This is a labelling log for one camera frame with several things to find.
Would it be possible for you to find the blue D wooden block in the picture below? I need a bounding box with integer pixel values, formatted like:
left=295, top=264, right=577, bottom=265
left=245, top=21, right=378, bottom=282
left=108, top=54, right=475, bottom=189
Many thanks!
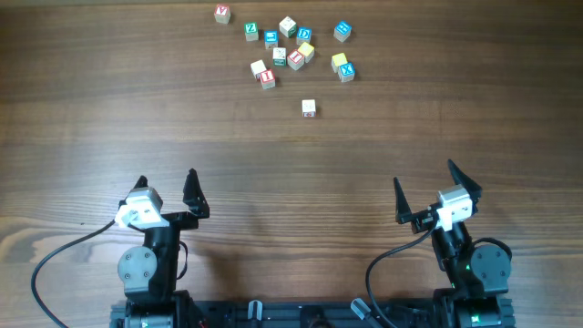
left=296, top=26, right=312, bottom=46

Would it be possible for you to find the yellow wooden block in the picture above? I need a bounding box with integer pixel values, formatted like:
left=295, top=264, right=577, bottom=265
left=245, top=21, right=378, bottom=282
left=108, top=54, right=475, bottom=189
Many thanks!
left=298, top=42, right=315, bottom=63
left=331, top=53, right=348, bottom=73

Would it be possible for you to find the yellow wooden block centre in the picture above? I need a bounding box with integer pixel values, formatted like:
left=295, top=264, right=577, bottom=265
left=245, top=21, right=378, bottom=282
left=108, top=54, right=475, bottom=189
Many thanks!
left=298, top=42, right=315, bottom=63

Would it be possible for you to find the white red wooden block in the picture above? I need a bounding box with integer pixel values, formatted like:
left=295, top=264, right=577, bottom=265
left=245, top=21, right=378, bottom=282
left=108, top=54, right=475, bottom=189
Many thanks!
left=250, top=59, right=267, bottom=80

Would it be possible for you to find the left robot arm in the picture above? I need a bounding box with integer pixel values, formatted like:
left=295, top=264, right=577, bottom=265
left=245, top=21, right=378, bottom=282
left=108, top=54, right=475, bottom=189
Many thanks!
left=109, top=169, right=210, bottom=328

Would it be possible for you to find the red V wooden block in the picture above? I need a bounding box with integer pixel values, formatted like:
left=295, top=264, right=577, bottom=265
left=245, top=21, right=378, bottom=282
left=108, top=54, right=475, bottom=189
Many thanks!
left=214, top=4, right=231, bottom=25

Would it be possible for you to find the green picture wooden block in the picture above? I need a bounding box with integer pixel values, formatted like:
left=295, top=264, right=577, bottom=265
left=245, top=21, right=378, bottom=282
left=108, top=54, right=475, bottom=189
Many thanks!
left=272, top=47, right=287, bottom=67

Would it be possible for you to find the red framed I block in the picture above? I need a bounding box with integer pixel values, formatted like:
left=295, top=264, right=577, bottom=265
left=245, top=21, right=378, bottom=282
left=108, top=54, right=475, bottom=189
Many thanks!
left=287, top=49, right=305, bottom=70

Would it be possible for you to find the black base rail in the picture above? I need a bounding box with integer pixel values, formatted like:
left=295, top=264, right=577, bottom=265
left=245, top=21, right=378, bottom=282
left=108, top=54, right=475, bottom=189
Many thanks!
left=109, top=298, right=517, bottom=328

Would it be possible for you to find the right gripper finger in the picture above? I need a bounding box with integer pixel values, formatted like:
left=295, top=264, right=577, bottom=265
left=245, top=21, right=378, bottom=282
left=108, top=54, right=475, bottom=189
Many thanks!
left=447, top=159, right=482, bottom=200
left=394, top=177, right=412, bottom=221

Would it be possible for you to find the red I wooden block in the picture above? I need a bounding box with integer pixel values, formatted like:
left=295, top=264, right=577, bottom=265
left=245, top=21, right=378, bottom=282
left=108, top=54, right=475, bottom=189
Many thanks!
left=260, top=69, right=276, bottom=89

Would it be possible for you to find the white number wooden block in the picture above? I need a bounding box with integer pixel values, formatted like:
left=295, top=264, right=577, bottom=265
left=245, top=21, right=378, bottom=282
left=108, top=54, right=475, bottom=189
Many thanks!
left=302, top=99, right=316, bottom=118

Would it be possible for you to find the blue X wooden block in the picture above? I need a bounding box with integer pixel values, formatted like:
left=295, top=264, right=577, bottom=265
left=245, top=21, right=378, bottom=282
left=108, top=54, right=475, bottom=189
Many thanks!
left=338, top=62, right=355, bottom=83

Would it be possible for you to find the white green wooden block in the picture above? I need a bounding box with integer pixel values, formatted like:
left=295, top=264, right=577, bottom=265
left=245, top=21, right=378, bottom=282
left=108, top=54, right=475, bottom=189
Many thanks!
left=279, top=16, right=297, bottom=38

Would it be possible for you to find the blue symbol wooden block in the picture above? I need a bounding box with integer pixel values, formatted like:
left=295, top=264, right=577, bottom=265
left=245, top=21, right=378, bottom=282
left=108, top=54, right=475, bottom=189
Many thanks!
left=333, top=21, right=352, bottom=43

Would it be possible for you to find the blue S wooden block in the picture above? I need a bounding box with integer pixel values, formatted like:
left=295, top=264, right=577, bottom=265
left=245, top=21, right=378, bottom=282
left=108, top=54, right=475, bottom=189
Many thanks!
left=263, top=30, right=279, bottom=49

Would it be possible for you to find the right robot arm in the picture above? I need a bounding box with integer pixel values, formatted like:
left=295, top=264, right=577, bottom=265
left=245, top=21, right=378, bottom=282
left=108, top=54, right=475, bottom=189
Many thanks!
left=394, top=160, right=516, bottom=328

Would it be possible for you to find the yellow wooden block right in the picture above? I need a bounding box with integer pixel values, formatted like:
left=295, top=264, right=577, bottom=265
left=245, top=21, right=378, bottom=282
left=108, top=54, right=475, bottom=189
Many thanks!
left=331, top=53, right=348, bottom=73

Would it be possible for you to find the green Z wooden block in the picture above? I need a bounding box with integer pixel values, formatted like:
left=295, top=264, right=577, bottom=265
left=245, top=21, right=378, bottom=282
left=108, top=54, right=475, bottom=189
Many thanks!
left=244, top=22, right=259, bottom=42

